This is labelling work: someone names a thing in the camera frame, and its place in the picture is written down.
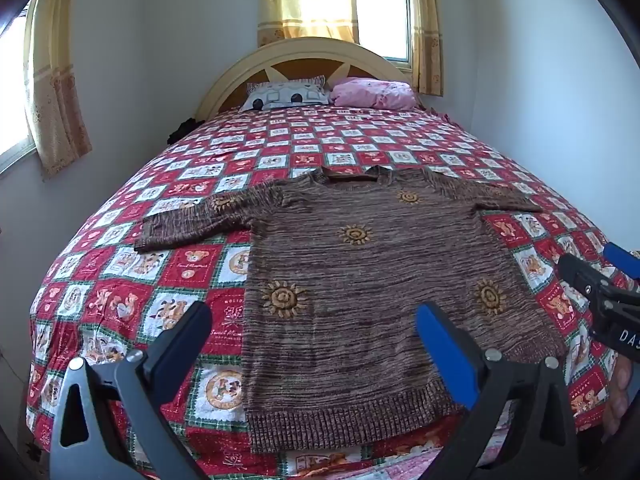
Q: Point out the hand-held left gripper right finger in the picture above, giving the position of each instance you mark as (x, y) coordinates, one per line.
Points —
(445, 355)

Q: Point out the brown knitted sweater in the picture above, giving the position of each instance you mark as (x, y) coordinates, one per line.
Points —
(375, 270)

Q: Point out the red checkered printed blanket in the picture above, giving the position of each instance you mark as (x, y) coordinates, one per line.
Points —
(125, 270)

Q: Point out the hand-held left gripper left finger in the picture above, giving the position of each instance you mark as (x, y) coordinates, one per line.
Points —
(175, 355)

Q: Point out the window behind headboard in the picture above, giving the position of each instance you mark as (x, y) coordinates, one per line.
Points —
(382, 15)

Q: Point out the person's right hand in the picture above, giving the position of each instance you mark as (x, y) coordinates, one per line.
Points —
(622, 390)

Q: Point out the wide yellow curtain panel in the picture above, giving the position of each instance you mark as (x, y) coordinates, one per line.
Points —
(305, 0)

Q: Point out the pink pillow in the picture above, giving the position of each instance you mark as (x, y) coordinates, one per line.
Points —
(372, 92)

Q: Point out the white patterned pillow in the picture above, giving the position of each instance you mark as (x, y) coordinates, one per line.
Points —
(285, 95)

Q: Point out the yellow side window curtain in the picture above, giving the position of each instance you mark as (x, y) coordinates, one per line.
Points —
(52, 90)

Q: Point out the side window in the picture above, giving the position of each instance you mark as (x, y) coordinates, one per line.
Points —
(12, 100)

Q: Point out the cream wooden headboard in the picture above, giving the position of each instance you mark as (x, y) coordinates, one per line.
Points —
(300, 47)

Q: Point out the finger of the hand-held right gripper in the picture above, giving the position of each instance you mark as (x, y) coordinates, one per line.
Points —
(582, 277)
(622, 260)

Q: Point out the black cloth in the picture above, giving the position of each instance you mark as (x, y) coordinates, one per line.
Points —
(182, 129)

